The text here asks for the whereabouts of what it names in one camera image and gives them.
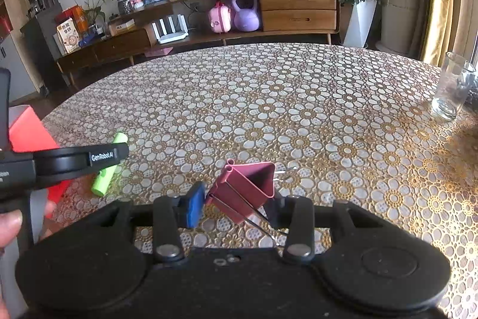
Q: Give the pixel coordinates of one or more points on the person's left hand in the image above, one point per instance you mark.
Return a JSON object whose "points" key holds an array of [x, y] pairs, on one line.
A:
{"points": [[9, 227]]}

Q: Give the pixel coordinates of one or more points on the floral lace tablecloth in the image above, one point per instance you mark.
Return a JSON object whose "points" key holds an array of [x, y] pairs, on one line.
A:
{"points": [[298, 98]]}

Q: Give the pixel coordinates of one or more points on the dark grey cabinet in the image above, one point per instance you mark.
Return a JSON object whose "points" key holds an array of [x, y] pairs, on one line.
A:
{"points": [[41, 46]]}

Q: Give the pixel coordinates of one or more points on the white red-rimmed storage box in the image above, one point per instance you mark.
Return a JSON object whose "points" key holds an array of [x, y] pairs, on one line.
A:
{"points": [[30, 137]]}

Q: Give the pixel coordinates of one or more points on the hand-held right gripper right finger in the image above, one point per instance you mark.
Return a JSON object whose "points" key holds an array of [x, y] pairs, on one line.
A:
{"points": [[279, 216]]}

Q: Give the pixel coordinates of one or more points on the clear drinking glass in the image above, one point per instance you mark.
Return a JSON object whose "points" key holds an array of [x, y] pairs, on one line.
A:
{"points": [[452, 91]]}

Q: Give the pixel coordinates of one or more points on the pink toy suitcase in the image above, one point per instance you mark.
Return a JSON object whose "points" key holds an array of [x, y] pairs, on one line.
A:
{"points": [[219, 20]]}

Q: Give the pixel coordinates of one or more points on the white cabinet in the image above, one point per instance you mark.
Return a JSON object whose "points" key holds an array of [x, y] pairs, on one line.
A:
{"points": [[18, 76]]}

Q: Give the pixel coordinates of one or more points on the wooden sideboard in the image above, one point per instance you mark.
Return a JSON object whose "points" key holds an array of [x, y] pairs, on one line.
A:
{"points": [[298, 10]]}

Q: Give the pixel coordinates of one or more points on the printed snack box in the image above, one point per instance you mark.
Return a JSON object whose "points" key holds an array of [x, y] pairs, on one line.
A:
{"points": [[69, 37]]}

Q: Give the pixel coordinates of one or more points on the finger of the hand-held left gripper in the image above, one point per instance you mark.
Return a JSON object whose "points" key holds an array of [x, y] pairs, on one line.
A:
{"points": [[74, 160]]}

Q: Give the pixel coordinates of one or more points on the white planter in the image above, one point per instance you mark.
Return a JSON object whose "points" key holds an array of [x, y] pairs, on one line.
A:
{"points": [[358, 23]]}

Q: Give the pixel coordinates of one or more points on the white router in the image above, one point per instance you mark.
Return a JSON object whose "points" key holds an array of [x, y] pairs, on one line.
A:
{"points": [[170, 33]]}

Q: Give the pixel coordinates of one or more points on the flat pink item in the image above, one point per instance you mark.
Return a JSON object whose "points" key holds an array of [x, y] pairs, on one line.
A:
{"points": [[158, 52]]}

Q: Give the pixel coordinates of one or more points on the green plastic tube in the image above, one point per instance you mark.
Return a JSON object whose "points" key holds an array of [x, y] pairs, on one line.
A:
{"points": [[102, 182]]}

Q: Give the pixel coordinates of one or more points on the orange snack packet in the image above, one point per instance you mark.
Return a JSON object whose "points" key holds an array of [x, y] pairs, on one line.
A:
{"points": [[74, 13]]}

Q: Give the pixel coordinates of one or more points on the purple kettlebell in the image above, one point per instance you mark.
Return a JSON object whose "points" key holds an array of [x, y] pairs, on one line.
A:
{"points": [[245, 18]]}

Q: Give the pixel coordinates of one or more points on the pink binder clip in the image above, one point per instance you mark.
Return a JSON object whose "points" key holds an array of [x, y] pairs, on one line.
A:
{"points": [[246, 188]]}

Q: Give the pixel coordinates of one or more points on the small cardboard box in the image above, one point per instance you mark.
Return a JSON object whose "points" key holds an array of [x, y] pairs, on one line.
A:
{"points": [[121, 27]]}

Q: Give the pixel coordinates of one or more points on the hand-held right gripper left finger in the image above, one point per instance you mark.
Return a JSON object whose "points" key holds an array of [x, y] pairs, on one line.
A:
{"points": [[192, 205]]}

